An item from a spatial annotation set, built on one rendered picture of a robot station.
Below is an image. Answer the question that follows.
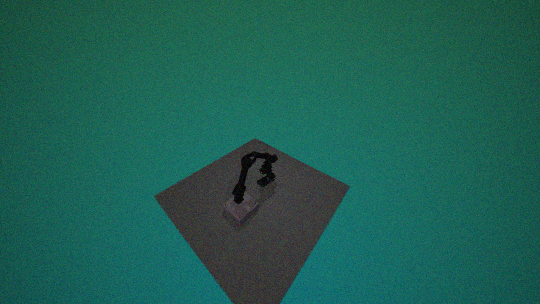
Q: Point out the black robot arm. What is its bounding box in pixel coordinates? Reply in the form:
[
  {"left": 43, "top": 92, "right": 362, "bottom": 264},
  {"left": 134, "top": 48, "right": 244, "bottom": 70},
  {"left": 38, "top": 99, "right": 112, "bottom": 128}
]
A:
[{"left": 232, "top": 151, "right": 278, "bottom": 204}]

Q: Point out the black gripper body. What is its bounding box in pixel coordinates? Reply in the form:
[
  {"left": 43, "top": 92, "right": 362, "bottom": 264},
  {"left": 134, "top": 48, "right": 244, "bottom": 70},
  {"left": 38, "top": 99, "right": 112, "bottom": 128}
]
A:
[{"left": 265, "top": 166, "right": 275, "bottom": 179}]

